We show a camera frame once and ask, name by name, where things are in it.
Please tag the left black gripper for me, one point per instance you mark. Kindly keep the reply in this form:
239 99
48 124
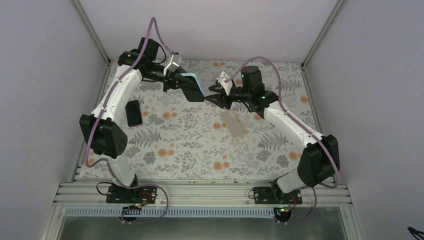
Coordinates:
169 80

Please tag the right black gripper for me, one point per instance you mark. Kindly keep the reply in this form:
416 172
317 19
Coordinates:
220 97

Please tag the light blue phone case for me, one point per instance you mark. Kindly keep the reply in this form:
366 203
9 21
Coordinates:
196 80

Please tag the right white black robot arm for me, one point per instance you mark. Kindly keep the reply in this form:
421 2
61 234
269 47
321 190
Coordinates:
320 157

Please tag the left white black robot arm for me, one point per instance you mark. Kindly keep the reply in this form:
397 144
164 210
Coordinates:
105 140

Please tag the floral patterned table mat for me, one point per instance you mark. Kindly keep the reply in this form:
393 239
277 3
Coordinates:
189 140

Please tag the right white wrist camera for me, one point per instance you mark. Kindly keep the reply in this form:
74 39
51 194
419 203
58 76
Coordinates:
224 81

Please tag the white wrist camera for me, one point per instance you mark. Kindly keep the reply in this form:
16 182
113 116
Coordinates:
172 64
224 81

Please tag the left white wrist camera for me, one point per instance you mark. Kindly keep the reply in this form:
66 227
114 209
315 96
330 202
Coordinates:
172 64

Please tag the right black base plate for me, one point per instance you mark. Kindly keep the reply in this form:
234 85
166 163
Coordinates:
274 196

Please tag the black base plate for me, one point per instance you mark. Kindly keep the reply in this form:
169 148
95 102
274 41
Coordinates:
274 196
120 195

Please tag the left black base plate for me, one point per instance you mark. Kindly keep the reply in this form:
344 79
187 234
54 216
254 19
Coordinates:
120 195

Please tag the aluminium rail frame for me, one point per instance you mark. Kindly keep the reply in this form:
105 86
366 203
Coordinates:
86 195

